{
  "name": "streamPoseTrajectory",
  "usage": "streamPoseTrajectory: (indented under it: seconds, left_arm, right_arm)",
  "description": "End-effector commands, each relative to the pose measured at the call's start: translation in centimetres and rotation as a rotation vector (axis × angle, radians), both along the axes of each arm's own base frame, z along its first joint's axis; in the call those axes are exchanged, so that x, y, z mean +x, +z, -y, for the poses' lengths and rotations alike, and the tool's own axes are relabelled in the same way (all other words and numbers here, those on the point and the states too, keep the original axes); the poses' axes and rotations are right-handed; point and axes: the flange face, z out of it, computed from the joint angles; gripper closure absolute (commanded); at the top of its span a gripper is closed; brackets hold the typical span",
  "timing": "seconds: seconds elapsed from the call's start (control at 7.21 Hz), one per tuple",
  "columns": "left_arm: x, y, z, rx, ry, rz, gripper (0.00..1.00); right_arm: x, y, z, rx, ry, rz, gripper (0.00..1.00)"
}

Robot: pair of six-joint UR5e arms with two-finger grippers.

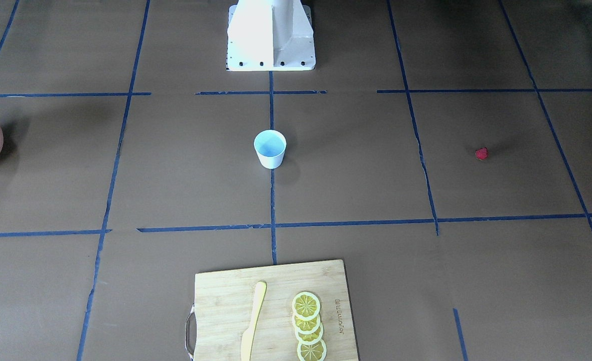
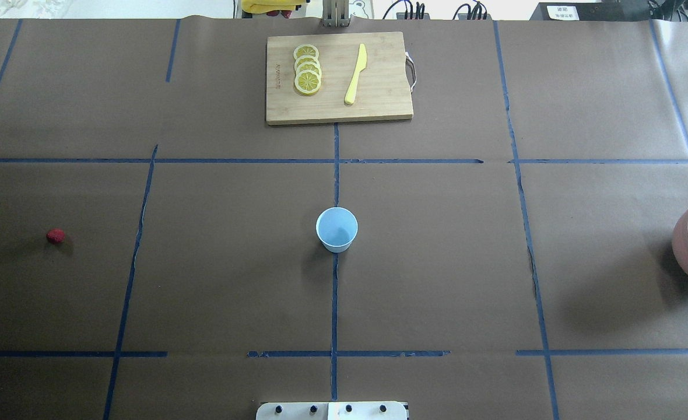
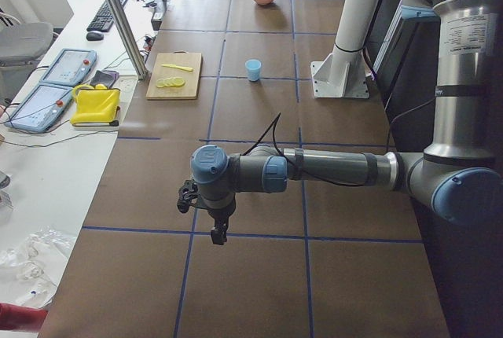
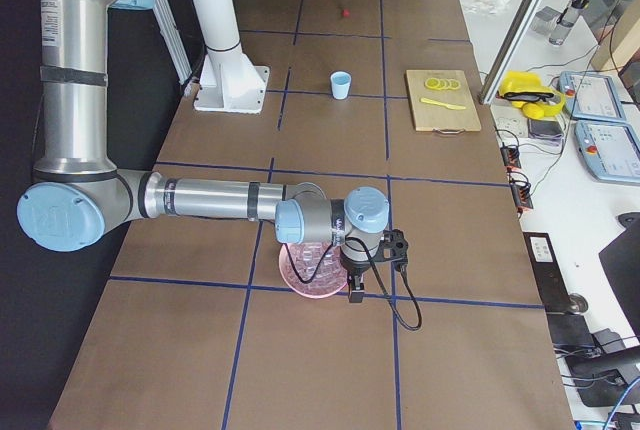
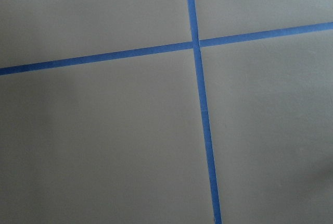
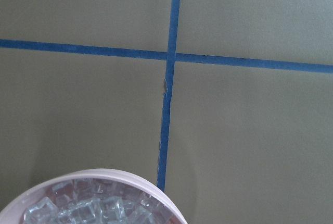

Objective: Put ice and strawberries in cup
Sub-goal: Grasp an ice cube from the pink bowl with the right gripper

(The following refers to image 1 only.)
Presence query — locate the yellow plastic knife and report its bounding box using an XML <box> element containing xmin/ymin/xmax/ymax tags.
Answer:
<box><xmin>239</xmin><ymin>281</ymin><xmax>267</xmax><ymax>360</ymax></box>

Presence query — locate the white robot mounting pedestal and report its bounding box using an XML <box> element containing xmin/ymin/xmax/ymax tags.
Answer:
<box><xmin>226</xmin><ymin>1</ymin><xmax>316</xmax><ymax>72</ymax></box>

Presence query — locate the light blue paper cup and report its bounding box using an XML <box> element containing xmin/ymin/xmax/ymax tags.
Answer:
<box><xmin>254</xmin><ymin>129</ymin><xmax>287</xmax><ymax>169</ymax></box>

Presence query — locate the bamboo cutting board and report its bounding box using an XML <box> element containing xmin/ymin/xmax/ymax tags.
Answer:
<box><xmin>185</xmin><ymin>260</ymin><xmax>359</xmax><ymax>360</ymax></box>

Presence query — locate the lemon slice bottom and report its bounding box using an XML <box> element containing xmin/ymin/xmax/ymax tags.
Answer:
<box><xmin>297</xmin><ymin>339</ymin><xmax>327</xmax><ymax>361</ymax></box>

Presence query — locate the lemon slice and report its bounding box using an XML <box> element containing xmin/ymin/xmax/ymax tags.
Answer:
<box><xmin>294</xmin><ymin>324</ymin><xmax>324</xmax><ymax>345</ymax></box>
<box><xmin>292</xmin><ymin>315</ymin><xmax>321</xmax><ymax>334</ymax></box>
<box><xmin>291</xmin><ymin>291</ymin><xmax>321</xmax><ymax>321</ymax></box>
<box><xmin>297</xmin><ymin>339</ymin><xmax>327</xmax><ymax>361</ymax></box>

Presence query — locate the lemon slice top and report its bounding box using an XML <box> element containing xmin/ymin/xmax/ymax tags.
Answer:
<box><xmin>291</xmin><ymin>291</ymin><xmax>321</xmax><ymax>321</ymax></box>

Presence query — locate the red strawberry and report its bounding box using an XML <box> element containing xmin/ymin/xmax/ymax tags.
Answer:
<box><xmin>475</xmin><ymin>147</ymin><xmax>489</xmax><ymax>160</ymax></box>

